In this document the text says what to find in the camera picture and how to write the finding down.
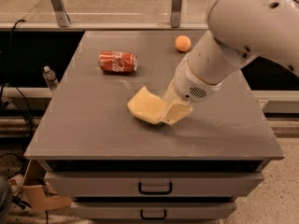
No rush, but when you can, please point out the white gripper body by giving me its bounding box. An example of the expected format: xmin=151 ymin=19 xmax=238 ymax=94
xmin=173 ymin=58 xmax=222 ymax=103

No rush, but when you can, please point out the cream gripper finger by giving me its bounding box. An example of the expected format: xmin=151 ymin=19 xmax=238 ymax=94
xmin=160 ymin=94 xmax=192 ymax=125
xmin=163 ymin=80 xmax=174 ymax=104

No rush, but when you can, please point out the yellow wavy sponge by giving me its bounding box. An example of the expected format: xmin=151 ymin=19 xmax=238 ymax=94
xmin=127 ymin=87 xmax=166 ymax=124

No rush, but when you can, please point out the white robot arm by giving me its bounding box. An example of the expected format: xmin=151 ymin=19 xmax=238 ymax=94
xmin=160 ymin=0 xmax=299 ymax=125

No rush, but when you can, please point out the red coke can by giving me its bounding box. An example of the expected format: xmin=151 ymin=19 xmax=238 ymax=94
xmin=98 ymin=50 xmax=137 ymax=73

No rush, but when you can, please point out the orange ball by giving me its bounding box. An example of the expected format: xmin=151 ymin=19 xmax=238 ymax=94
xmin=175 ymin=35 xmax=191 ymax=52

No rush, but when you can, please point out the grey drawer cabinet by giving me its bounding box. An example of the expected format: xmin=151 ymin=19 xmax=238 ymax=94
xmin=25 ymin=31 xmax=283 ymax=224

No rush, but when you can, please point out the plastic water bottle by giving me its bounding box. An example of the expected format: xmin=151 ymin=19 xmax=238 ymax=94
xmin=43 ymin=66 xmax=59 ymax=91

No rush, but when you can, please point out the lower grey drawer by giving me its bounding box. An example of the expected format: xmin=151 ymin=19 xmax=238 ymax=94
xmin=71 ymin=202 xmax=236 ymax=221

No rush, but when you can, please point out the grey drawer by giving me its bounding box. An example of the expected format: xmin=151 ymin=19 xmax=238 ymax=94
xmin=71 ymin=202 xmax=236 ymax=221
xmin=46 ymin=172 xmax=263 ymax=197

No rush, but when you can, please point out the upper grey drawer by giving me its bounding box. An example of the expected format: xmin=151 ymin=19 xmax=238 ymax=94
xmin=46 ymin=172 xmax=263 ymax=197

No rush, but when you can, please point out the cardboard box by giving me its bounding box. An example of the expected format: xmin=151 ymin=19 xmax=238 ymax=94
xmin=22 ymin=161 xmax=72 ymax=211

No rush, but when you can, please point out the black upper drawer handle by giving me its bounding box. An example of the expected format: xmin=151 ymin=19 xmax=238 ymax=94
xmin=137 ymin=182 xmax=173 ymax=195

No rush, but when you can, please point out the black drawer handle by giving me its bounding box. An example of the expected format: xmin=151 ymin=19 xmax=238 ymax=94
xmin=139 ymin=210 xmax=167 ymax=220
xmin=137 ymin=182 xmax=173 ymax=195

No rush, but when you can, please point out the middle metal bracket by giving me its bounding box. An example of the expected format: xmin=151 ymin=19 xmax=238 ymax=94
xmin=170 ymin=0 xmax=182 ymax=28

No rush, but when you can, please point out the metal bracket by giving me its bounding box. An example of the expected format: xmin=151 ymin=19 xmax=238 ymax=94
xmin=170 ymin=0 xmax=182 ymax=28
xmin=50 ymin=0 xmax=70 ymax=27

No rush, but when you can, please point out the black lower drawer handle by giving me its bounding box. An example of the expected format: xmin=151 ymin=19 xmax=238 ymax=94
xmin=139 ymin=210 xmax=167 ymax=220

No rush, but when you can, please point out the left metal bracket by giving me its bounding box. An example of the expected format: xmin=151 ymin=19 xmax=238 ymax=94
xmin=50 ymin=0 xmax=70 ymax=27

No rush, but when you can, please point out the black cable left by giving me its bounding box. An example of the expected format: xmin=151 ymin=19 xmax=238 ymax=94
xmin=0 ymin=18 xmax=36 ymax=138

